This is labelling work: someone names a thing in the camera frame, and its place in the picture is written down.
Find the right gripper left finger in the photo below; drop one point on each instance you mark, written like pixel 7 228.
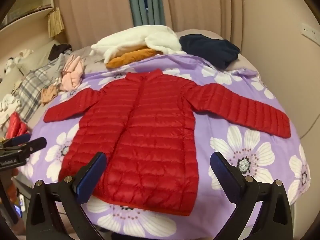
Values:
pixel 43 219

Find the beige curtain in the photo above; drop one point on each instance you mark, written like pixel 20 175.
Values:
pixel 88 21

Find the black garment by pillow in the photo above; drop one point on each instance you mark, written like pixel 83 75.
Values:
pixel 58 49

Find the red quilted down jacket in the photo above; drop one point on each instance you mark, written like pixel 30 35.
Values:
pixel 144 124

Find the teal curtain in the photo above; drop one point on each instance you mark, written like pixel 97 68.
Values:
pixel 147 12

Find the navy blue folded garment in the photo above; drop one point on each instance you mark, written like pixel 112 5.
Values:
pixel 219 53

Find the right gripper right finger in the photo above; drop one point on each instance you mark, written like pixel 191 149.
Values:
pixel 274 220

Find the white wall shelf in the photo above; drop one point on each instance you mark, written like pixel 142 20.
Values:
pixel 22 8

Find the white wall power strip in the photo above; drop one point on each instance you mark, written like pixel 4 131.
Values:
pixel 310 33

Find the purple floral bed sheet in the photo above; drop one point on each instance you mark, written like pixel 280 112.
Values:
pixel 263 156

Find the white fleece garment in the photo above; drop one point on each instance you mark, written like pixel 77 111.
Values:
pixel 157 37

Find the beige tassel bundle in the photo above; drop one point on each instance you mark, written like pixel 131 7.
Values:
pixel 55 23

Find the tan small garment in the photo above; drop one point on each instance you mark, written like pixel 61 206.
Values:
pixel 48 94

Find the orange folded garment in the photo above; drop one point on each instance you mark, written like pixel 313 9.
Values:
pixel 133 56

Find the pink garment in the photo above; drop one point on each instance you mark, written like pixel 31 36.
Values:
pixel 72 74

